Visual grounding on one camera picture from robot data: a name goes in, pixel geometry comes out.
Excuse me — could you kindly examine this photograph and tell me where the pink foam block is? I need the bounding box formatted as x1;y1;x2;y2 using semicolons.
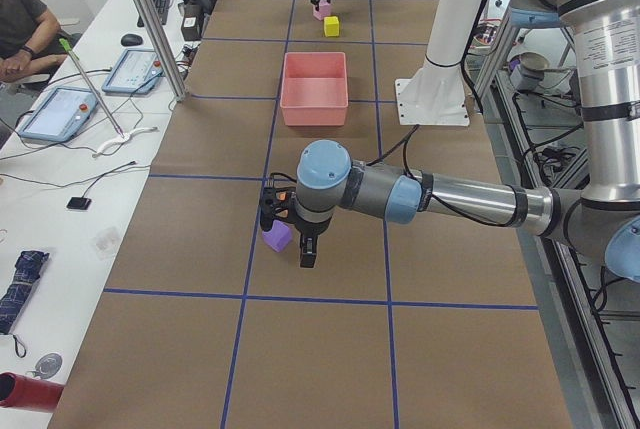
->
313;0;332;21

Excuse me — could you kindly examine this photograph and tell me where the purple foam block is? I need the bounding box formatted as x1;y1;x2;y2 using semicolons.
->
262;220;293;252

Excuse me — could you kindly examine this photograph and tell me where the yellow foam block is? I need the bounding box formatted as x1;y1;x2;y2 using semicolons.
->
323;16;341;38

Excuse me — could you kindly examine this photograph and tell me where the pink plastic bin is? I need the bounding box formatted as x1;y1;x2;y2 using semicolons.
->
280;52;349;127

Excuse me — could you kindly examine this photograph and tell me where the black box with label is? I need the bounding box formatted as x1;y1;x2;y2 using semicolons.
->
181;0;210;42

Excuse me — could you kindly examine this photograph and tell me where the black computer mouse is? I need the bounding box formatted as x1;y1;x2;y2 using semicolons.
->
120;33;144;47

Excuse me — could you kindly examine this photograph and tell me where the far teach pendant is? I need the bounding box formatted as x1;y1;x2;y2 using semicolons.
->
102;47;163;95

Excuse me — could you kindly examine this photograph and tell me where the teach pendant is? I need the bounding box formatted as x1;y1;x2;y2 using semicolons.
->
17;87;98;143
102;47;163;95

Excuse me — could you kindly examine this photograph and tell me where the small black square device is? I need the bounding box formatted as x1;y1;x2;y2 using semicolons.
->
66;196;92;211

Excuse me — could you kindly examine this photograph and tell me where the near teach pendant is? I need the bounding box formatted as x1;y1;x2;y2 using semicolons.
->
17;87;98;143

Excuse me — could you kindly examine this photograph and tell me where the folded blue umbrella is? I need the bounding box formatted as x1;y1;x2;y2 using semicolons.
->
1;250;50;335

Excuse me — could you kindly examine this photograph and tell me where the seated person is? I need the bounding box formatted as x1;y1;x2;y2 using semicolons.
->
1;0;67;83

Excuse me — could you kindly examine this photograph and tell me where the red cylinder bottle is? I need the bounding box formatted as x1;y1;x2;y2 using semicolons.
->
1;372;65;413

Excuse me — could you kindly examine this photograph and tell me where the white pedestal column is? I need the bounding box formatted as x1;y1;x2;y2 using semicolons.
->
395;0;483;126

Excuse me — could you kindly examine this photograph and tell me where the aluminium frame post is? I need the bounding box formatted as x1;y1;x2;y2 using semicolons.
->
133;0;187;102

